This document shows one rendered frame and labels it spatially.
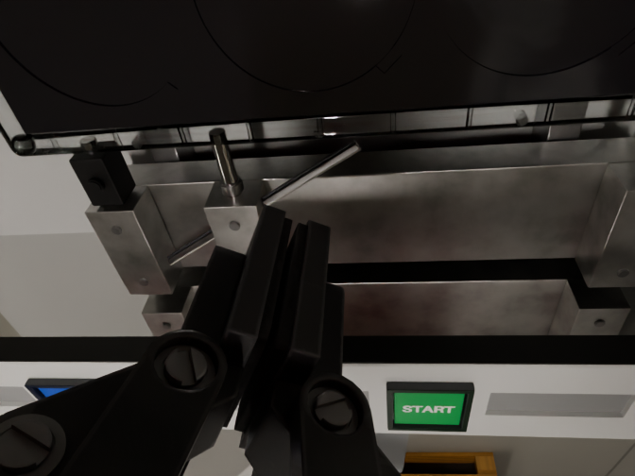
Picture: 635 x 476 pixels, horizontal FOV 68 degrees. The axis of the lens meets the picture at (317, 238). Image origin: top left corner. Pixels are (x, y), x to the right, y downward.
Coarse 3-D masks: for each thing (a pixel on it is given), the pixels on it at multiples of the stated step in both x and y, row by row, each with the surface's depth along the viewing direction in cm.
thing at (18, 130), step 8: (0, 96) 26; (0, 104) 26; (8, 104) 26; (0, 112) 26; (8, 112) 26; (0, 120) 26; (8, 120) 27; (16, 120) 27; (0, 128) 27; (8, 128) 27; (16, 128) 27; (8, 136) 27; (16, 136) 27; (24, 136) 28; (8, 144) 28; (16, 144) 28
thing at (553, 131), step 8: (536, 128) 32; (544, 128) 31; (552, 128) 30; (560, 128) 30; (568, 128) 30; (576, 128) 30; (536, 136) 32; (544, 136) 31; (552, 136) 30; (560, 136) 30; (568, 136) 30; (576, 136) 30
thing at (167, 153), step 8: (152, 152) 33; (160, 152) 33; (168, 152) 33; (176, 152) 33; (184, 152) 35; (192, 152) 36; (160, 160) 34; (168, 160) 34; (176, 160) 34; (184, 160) 35; (192, 160) 36
